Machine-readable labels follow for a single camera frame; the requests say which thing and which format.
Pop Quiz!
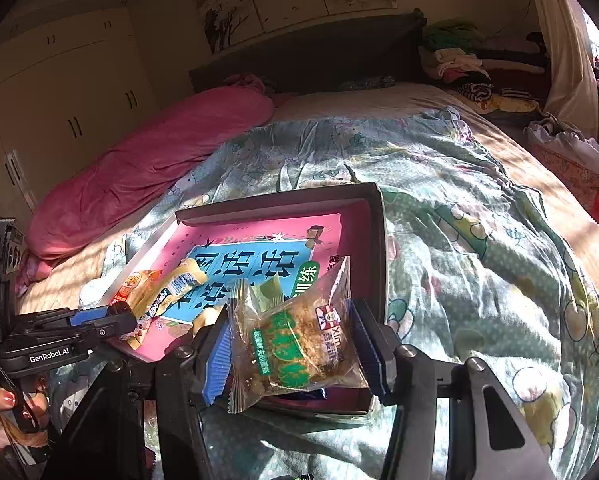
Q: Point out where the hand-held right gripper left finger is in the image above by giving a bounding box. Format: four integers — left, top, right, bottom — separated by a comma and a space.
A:
42, 310, 233, 480

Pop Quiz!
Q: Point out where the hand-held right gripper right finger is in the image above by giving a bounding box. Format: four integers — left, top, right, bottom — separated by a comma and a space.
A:
349, 297, 560, 480

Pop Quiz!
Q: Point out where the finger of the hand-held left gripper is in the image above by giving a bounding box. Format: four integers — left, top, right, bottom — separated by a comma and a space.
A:
14, 306, 114, 339
54, 303, 137, 357

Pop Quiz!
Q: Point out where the orange rice cracker packet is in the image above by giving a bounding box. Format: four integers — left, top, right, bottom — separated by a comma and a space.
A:
110, 269, 165, 311

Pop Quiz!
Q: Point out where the yellow candy packet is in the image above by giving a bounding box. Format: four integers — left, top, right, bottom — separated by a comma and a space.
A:
127, 259, 208, 351

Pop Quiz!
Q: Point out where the clear packet with green label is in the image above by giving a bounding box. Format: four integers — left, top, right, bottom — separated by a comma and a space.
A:
228, 255, 370, 415

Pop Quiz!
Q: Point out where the dark blue snack packet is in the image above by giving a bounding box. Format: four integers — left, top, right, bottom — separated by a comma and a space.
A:
274, 387, 330, 402

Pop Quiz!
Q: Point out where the pink tray with book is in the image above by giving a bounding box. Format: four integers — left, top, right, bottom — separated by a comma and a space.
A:
97, 181, 386, 416

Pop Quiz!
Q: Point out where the person's left hand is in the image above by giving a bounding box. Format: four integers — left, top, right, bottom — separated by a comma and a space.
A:
0, 376, 51, 452

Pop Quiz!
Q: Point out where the cartoon printed quilt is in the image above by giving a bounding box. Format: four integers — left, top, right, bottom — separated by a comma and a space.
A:
44, 105, 599, 480

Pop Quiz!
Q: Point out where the pink blanket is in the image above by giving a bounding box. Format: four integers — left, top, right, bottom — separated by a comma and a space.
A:
12, 74, 275, 301

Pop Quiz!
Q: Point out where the cream wardrobe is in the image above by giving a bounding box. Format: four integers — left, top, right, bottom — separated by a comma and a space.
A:
0, 7, 155, 221

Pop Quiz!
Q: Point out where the pink floral fabric bin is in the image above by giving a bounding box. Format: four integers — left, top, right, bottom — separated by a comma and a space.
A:
529, 142, 599, 201

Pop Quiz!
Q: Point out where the dark patterned pillow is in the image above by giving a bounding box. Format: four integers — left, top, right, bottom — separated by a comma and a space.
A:
349, 76, 395, 91

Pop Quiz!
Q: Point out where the yellow printed cloth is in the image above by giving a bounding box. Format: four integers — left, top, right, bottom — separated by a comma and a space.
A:
459, 92, 540, 113

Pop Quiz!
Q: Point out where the white ruffled cloth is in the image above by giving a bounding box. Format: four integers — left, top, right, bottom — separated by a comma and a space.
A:
524, 115, 599, 173

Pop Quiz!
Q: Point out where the dark headboard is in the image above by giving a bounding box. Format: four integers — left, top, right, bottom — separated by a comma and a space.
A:
188, 10, 427, 106

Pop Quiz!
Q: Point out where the pile of folded clothes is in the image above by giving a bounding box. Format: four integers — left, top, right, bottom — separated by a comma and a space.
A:
419, 19, 550, 111

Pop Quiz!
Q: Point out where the beige curtain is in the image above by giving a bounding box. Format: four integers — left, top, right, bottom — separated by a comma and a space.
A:
524, 0, 599, 126

